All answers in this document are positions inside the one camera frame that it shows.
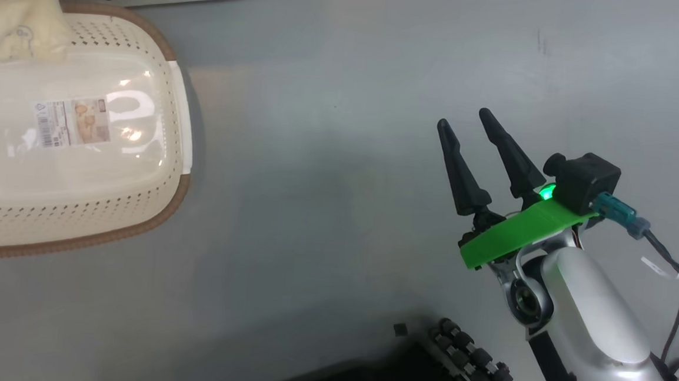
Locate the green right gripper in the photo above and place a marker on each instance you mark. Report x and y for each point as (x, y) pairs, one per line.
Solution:
(519, 234)

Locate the black robot base with rollers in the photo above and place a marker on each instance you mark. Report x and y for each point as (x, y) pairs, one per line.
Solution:
(470, 363)

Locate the cream perforated basket brown rim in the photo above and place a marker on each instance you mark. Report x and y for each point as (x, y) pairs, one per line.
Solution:
(78, 216)

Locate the printed product label sticker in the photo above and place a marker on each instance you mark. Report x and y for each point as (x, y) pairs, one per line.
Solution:
(72, 122)

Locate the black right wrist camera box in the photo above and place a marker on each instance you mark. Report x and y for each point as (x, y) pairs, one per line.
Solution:
(588, 179)

